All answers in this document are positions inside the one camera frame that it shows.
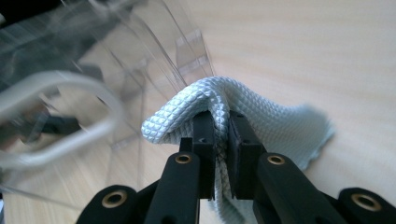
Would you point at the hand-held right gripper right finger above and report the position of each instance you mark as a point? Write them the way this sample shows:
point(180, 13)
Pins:
point(246, 155)

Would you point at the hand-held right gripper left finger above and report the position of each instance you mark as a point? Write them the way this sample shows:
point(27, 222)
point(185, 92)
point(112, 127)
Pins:
point(204, 146)

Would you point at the light blue cleaning cloth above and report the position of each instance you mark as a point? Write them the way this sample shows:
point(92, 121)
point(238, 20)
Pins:
point(274, 124)

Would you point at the clear acrylic divider organizer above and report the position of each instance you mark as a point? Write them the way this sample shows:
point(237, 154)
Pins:
point(102, 74)

